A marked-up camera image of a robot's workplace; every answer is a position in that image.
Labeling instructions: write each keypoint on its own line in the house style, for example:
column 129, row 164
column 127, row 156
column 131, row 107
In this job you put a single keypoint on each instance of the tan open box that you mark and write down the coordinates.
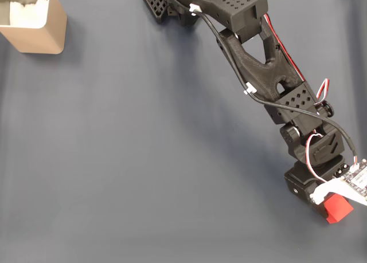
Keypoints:
column 37, row 41

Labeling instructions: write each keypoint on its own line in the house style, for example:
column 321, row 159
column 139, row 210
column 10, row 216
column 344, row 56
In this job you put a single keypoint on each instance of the white foam padding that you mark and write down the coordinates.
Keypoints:
column 27, row 15

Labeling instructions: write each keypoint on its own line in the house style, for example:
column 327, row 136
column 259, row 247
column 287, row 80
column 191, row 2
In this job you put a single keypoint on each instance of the camera board on white mount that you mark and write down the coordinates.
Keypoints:
column 352, row 185

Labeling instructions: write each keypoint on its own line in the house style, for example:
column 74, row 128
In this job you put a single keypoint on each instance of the grey table mat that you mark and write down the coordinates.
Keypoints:
column 114, row 160

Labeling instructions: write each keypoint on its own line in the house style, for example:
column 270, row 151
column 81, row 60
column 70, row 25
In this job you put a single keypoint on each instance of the red cube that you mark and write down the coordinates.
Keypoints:
column 339, row 210

